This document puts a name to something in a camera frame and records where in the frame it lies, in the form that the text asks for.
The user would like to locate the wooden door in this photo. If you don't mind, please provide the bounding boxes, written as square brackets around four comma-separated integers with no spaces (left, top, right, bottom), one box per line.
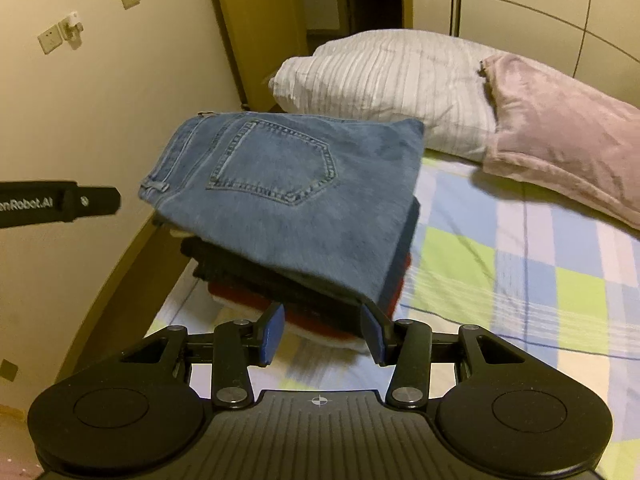
[202,0,308,111]

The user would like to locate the blue jeans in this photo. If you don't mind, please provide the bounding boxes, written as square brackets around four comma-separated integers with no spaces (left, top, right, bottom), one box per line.
[139,111,426,308]

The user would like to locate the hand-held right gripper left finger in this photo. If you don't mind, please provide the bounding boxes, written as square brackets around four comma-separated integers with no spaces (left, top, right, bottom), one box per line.
[120,303,287,408]

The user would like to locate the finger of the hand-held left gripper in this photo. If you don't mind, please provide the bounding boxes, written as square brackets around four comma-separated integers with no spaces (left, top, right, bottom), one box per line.
[75,186,122,221]

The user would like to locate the checked bed sheet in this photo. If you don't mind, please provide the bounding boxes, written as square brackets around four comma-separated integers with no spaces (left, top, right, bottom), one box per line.
[142,152,640,411]

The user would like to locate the pink pillow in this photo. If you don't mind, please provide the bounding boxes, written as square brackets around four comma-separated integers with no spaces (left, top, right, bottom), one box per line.
[480,53,640,231]

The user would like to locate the cream wardrobe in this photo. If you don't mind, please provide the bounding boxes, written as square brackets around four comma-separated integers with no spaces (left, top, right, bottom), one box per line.
[412,0,640,111]

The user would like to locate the white striped pillow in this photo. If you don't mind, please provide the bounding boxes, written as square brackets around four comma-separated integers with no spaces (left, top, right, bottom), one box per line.
[268,30,501,163]

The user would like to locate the stack of folded clothes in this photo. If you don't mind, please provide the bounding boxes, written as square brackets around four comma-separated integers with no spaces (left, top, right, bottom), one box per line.
[180,197,421,333]

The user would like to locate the white plug adapter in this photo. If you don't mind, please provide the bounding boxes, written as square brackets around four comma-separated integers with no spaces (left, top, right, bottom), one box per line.
[59,9,84,50]

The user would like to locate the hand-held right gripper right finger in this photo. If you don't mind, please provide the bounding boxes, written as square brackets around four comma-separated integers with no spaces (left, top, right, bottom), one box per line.
[359,304,523,408]

